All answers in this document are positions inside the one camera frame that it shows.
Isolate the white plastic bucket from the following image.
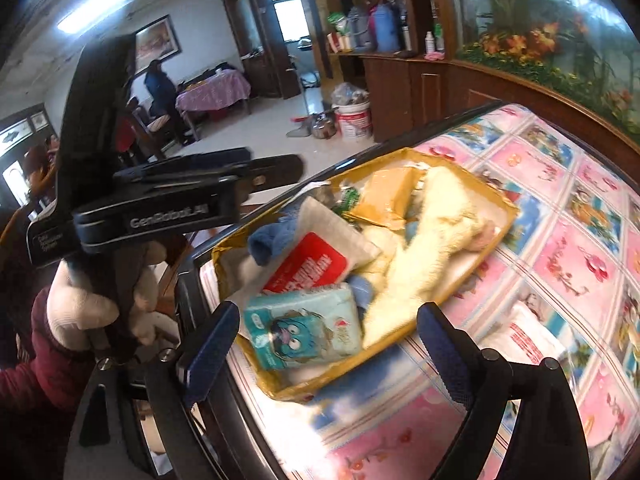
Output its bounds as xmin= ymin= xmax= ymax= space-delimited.
xmin=333 ymin=101 xmax=373 ymax=141

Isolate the framed wall painting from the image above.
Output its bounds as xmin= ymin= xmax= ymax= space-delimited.
xmin=136 ymin=15 xmax=181 ymax=75

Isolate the aquarium with artificial plants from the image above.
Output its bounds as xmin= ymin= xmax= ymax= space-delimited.
xmin=451 ymin=0 xmax=639 ymax=140

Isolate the person in blue jacket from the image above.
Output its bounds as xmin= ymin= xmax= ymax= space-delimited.
xmin=144 ymin=58 xmax=195 ymax=146

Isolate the teal cartoon tissue pack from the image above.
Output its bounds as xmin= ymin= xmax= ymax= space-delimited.
xmin=243 ymin=284 xmax=362 ymax=370

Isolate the white gloved left hand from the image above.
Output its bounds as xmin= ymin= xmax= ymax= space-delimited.
xmin=46 ymin=242 xmax=179 ymax=352

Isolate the purple-cloth dining table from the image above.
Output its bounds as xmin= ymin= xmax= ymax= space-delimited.
xmin=176 ymin=68 xmax=252 ymax=130

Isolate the white red-print plastic bag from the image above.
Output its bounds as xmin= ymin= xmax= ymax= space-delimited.
xmin=477 ymin=301 xmax=566 ymax=365

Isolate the blue fluffy towel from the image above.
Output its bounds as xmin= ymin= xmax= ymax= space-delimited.
xmin=247 ymin=214 xmax=297 ymax=266

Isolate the metal kettle on floor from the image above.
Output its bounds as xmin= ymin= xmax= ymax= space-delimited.
xmin=311 ymin=114 xmax=336 ymax=140

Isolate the yellow cardboard box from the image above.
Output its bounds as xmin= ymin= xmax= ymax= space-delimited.
xmin=212 ymin=148 xmax=518 ymax=402

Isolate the white red-label packet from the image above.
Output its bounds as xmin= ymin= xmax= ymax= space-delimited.
xmin=259 ymin=197 xmax=380 ymax=294

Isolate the yellow fluffy towel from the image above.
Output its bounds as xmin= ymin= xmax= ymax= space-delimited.
xmin=354 ymin=224 xmax=406 ymax=294
xmin=362 ymin=167 xmax=495 ymax=349

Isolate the colourful cartoon tablecloth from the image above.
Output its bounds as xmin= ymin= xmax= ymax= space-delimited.
xmin=208 ymin=103 xmax=639 ymax=479

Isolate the blue water jug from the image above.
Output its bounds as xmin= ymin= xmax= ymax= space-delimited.
xmin=372 ymin=3 xmax=400 ymax=52

